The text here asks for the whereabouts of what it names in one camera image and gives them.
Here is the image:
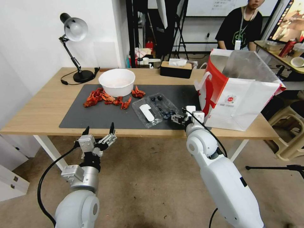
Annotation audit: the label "person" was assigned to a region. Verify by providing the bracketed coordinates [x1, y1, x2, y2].
[214, 0, 264, 52]

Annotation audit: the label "white cabinet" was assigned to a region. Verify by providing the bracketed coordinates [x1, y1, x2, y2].
[0, 134, 41, 203]

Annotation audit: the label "black tissue box wooden lid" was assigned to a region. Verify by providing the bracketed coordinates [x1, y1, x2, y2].
[160, 59, 193, 79]

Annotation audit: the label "red can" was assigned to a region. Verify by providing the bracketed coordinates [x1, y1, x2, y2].
[279, 41, 296, 58]

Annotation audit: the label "whiteboard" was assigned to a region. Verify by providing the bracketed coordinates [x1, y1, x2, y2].
[185, 0, 274, 17]

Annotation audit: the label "dark grey table mat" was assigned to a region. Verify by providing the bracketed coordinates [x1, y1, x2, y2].
[59, 84, 203, 130]

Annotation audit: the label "black desk lamp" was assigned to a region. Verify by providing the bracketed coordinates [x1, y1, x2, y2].
[58, 13, 94, 84]

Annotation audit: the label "wooden table white legs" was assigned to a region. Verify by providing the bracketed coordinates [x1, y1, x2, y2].
[0, 67, 279, 172]

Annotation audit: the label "black lamp cable with switch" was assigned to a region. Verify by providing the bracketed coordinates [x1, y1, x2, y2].
[60, 67, 100, 86]

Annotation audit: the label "yellow-edged side table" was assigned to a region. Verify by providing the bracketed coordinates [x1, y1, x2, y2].
[253, 40, 304, 82]

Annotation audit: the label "black stand bar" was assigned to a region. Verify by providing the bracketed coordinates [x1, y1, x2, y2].
[245, 164, 304, 172]

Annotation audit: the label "white round bowl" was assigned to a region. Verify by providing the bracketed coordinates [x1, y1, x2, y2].
[98, 68, 136, 98]

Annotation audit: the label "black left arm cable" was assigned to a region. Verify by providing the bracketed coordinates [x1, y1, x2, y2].
[37, 140, 82, 228]

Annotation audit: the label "small white bowl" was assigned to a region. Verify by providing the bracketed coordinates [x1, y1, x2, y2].
[290, 57, 304, 68]

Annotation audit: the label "black cable under right arm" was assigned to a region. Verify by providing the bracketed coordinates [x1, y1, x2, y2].
[209, 207, 219, 228]

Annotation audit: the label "cardboard box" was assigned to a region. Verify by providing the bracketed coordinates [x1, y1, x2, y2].
[134, 47, 153, 68]

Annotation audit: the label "clear plastic takeout container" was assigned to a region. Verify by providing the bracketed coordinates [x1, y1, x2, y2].
[132, 94, 179, 129]

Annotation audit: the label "display screen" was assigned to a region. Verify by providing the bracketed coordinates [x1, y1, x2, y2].
[267, 0, 304, 44]

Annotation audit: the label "red crayfish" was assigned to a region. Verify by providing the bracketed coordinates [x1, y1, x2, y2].
[119, 96, 132, 110]
[93, 88, 107, 98]
[83, 91, 101, 108]
[131, 85, 146, 98]
[104, 95, 123, 106]

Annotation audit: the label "black tripod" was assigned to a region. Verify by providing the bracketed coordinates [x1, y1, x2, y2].
[167, 0, 190, 61]

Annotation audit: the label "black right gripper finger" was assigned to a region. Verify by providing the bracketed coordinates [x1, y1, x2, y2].
[170, 113, 185, 125]

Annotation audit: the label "beige plastic stool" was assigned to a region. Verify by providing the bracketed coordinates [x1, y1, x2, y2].
[268, 99, 304, 160]

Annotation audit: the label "red and white takeout bag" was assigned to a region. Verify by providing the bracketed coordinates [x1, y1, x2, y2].
[194, 48, 287, 132]

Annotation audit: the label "black metal rack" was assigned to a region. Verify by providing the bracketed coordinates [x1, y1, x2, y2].
[125, 0, 147, 68]

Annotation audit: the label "white light reflector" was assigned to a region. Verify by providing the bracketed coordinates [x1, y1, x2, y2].
[147, 0, 168, 29]

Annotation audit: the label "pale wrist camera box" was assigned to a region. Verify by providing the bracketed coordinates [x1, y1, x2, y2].
[186, 106, 205, 124]
[78, 134, 96, 153]

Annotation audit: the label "white label strip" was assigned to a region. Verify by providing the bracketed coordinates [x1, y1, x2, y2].
[139, 104, 155, 122]

